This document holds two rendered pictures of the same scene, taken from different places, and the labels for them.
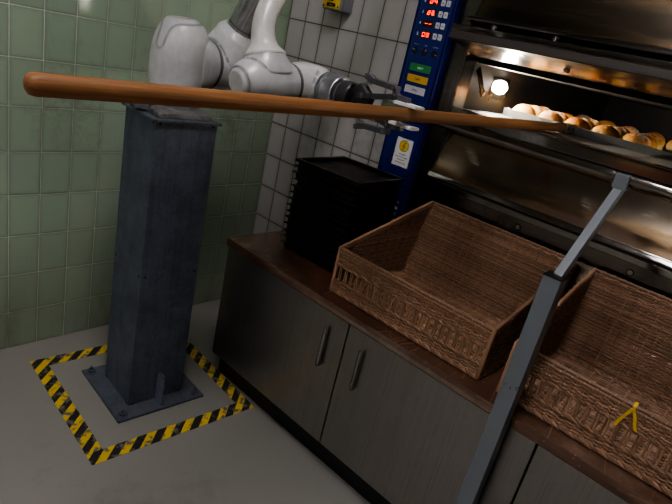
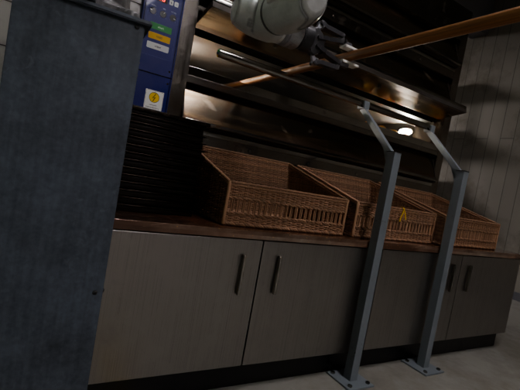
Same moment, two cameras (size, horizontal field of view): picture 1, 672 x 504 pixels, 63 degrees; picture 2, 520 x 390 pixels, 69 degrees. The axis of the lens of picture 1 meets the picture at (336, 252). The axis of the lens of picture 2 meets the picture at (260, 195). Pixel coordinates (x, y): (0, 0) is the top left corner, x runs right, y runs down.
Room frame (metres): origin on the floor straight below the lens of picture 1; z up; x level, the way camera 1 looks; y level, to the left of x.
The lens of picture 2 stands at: (1.06, 1.13, 0.77)
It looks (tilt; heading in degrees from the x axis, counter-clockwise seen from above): 3 degrees down; 290
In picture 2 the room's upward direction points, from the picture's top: 10 degrees clockwise
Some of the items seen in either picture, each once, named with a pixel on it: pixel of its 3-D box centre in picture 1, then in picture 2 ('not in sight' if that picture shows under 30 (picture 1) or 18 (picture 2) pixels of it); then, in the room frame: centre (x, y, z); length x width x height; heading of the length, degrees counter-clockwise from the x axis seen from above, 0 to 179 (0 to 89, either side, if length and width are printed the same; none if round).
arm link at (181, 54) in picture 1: (181, 56); not in sight; (1.69, 0.58, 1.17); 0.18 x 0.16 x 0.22; 152
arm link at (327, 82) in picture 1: (335, 92); (290, 31); (1.44, 0.09, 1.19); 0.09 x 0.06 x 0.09; 141
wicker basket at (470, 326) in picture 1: (451, 275); (262, 187); (1.61, -0.37, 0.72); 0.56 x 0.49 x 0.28; 51
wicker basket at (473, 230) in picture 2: not in sight; (435, 214); (0.86, -1.31, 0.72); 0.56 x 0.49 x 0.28; 53
